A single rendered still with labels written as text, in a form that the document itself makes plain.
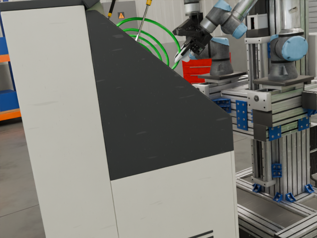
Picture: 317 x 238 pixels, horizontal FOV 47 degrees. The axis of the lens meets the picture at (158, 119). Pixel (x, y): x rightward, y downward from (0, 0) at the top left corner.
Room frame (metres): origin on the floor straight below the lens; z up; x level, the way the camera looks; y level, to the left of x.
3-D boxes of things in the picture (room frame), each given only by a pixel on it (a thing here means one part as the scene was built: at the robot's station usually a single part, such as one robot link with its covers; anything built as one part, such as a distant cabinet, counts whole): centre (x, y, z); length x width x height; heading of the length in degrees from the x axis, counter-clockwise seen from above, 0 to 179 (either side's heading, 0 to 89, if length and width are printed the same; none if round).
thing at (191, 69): (6.16, -0.91, 0.43); 0.70 x 0.46 x 0.86; 54
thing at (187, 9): (1.89, -0.22, 1.44); 0.08 x 0.08 x 0.05
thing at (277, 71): (1.91, -0.68, 1.09); 0.15 x 0.15 x 0.10
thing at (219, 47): (2.34, -0.43, 1.20); 0.13 x 0.12 x 0.14; 80
